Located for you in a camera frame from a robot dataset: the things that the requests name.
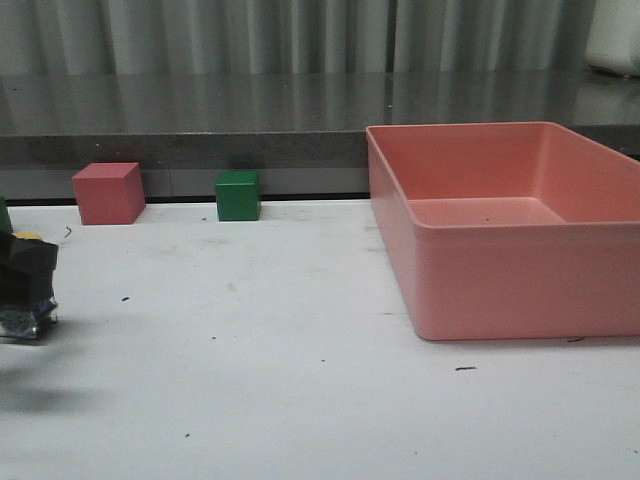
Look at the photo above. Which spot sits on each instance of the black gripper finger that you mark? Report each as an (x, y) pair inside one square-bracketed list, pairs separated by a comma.
[(27, 267)]

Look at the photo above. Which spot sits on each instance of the yellow push button switch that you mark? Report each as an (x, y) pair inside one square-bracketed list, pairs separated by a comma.
[(26, 322)]

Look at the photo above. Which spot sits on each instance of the green cube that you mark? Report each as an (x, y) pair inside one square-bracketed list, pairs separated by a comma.
[(5, 219), (238, 196)]

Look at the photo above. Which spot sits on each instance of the pink cube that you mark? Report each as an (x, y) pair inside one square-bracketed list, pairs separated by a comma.
[(109, 193)]

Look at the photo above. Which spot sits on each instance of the pink plastic bin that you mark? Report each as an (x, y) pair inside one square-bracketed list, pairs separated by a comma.
[(508, 230)]

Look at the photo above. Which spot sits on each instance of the white container in background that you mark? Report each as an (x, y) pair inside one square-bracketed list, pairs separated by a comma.
[(613, 39)]

